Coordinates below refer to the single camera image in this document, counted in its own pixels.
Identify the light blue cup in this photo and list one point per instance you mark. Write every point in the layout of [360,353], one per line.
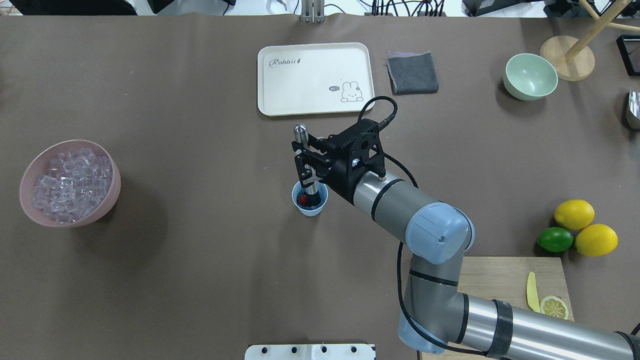
[314,210]

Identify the steel ice scoop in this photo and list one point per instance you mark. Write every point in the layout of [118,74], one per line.
[632,112]

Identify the yellow plastic knife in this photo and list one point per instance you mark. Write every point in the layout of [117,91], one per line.
[531,290]

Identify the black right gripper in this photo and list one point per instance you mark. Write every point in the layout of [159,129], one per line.
[343,183]

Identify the grey folded cloth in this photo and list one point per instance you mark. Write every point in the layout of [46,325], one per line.
[412,74]

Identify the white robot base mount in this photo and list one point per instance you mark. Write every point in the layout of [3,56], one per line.
[319,351]

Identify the upper yellow lemon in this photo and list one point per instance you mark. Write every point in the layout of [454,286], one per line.
[574,214]

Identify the clear ice cubes pile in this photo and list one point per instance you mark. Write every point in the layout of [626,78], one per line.
[75,183]

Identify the bamboo cutting board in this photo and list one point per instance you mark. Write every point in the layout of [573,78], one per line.
[505,279]

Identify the wooden cup stand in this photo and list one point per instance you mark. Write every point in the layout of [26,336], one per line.
[571,57]

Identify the upper lemon slice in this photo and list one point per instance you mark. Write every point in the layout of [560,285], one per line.
[554,306]

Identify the green lime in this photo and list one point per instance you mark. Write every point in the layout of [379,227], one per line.
[555,239]

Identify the yellow lemon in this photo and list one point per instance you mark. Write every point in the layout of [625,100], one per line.
[574,214]
[596,240]

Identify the lower yellow lemon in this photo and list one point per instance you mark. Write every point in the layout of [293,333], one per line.
[596,240]

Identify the pink bowl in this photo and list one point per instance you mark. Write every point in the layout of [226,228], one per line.
[38,166]

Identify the steel muddler black tip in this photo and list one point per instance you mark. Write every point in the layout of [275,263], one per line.
[312,190]

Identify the cream rabbit tray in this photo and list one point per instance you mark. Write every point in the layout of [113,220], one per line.
[310,79]

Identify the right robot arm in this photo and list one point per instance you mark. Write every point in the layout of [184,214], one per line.
[435,314]

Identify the light green bowl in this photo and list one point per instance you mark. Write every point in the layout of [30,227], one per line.
[529,77]

